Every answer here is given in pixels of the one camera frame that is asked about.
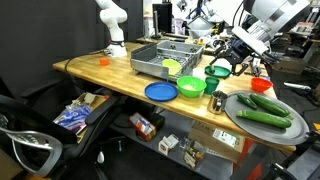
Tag clear plastic container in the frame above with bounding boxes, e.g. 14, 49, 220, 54
182, 139, 207, 170

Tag red plastic bowl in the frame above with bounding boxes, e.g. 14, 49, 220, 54
250, 77, 274, 93

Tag small white box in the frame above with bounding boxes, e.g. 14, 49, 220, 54
158, 133, 180, 156

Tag grey dish rack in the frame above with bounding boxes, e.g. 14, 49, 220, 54
129, 40, 204, 83

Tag blue plastic plate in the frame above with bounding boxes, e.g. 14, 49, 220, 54
144, 81, 179, 103

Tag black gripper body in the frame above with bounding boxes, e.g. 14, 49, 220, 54
223, 41, 254, 68

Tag lime green bowl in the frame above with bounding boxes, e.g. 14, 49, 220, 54
161, 58, 183, 76

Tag small dark green cucumber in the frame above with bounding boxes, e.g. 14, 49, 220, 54
236, 93, 258, 111

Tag blue plastic bags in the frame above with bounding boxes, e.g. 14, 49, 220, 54
53, 102, 93, 133

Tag small orange cup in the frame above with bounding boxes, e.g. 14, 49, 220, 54
99, 57, 111, 67

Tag brown cardboard box white label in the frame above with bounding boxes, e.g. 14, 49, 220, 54
188, 120, 247, 164

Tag dark green plastic plate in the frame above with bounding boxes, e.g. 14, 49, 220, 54
204, 64, 232, 80

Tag orange product box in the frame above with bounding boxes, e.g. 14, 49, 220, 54
129, 112, 158, 142

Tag black table cable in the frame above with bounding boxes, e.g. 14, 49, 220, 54
63, 49, 108, 79

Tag grey lower shelf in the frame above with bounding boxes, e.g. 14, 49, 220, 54
109, 109, 234, 180

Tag dark green scoop bowl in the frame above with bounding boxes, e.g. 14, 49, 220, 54
203, 76, 221, 96

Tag green zucchini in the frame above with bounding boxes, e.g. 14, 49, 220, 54
249, 92, 294, 120
236, 109, 293, 129

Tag black office chair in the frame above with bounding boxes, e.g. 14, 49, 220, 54
0, 78, 129, 180

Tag black metal cup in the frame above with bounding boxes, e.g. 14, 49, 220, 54
207, 90, 229, 115

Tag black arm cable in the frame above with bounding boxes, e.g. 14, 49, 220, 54
231, 0, 247, 28

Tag plain brown cardboard box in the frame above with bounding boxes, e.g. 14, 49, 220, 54
272, 54, 307, 75

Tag grey plastic bin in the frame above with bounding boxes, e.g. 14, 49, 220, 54
186, 15, 215, 39

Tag bright green plastic bowl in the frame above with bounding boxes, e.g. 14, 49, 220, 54
176, 75, 207, 99

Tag pale peanuts heap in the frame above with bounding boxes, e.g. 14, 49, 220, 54
182, 84, 198, 92

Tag grey round tray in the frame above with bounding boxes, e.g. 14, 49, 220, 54
224, 89, 311, 146

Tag open cardboard box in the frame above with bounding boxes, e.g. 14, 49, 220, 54
53, 92, 109, 144

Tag black computer monitor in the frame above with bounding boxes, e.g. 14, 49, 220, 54
151, 3, 174, 39

